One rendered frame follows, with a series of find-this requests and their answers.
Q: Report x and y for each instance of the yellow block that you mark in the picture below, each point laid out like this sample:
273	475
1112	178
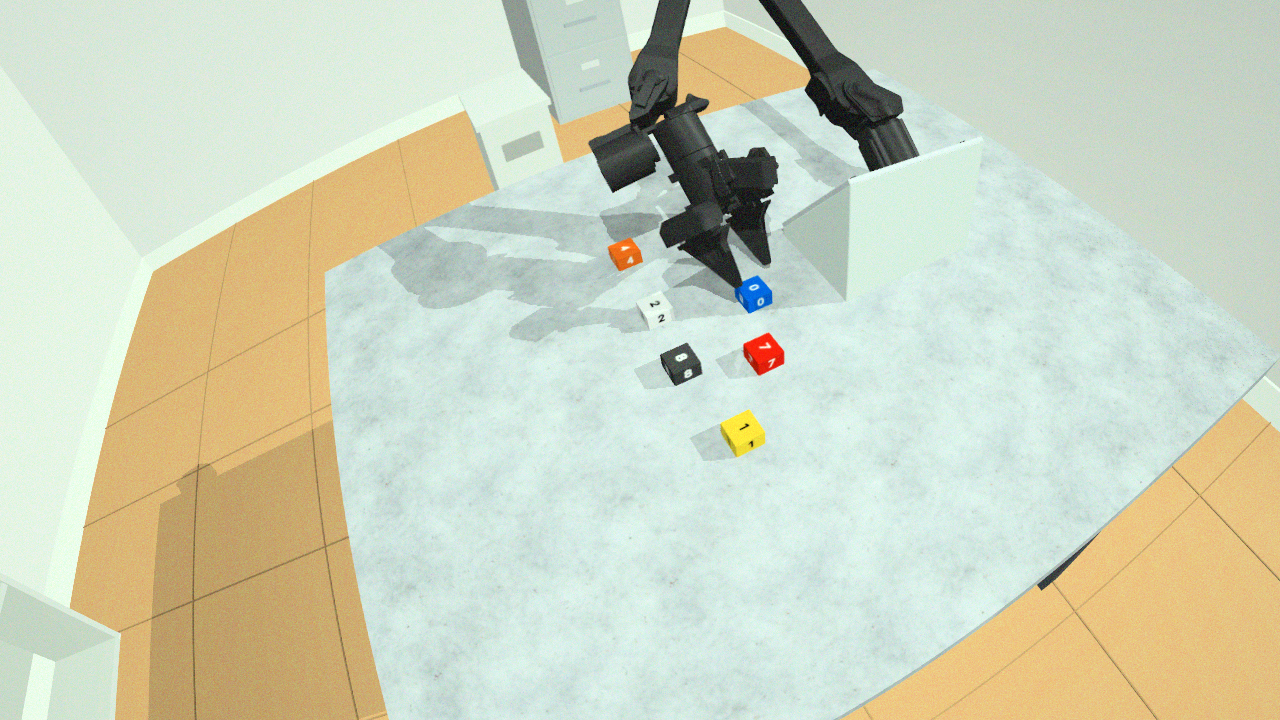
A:
743	433

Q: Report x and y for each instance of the orange block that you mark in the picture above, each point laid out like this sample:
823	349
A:
625	254

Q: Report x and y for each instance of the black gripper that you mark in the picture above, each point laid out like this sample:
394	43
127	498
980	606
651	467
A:
699	225

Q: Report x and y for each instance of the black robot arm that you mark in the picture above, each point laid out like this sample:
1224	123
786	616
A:
838	87

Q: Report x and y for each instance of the red block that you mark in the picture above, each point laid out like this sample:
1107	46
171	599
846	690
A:
763	354

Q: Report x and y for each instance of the blue block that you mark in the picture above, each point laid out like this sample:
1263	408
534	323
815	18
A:
754	294

